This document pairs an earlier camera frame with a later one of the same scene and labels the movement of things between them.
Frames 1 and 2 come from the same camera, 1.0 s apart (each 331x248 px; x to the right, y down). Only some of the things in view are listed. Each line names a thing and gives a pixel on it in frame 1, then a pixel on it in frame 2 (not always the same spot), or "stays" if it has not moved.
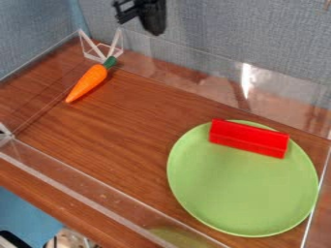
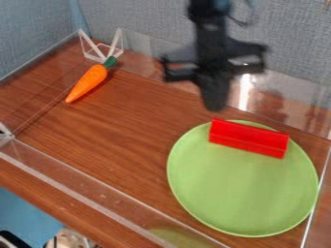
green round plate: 239,192 stays
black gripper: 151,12 → 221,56
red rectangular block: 259,139 stays
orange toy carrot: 91,79 stays
